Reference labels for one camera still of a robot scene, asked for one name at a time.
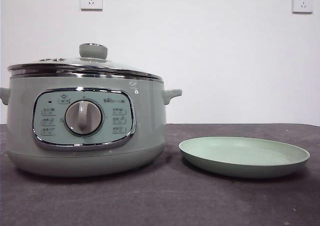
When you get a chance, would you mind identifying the glass lid with green knob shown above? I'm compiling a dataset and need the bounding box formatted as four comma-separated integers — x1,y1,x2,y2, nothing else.
6,43,165,83

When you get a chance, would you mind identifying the pale green electric steamer pot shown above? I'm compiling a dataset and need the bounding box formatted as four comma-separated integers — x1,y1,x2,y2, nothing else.
0,73,183,178

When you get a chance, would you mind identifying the pale green round plate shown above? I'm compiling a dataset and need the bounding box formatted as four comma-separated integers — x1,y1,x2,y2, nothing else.
178,136,311,179

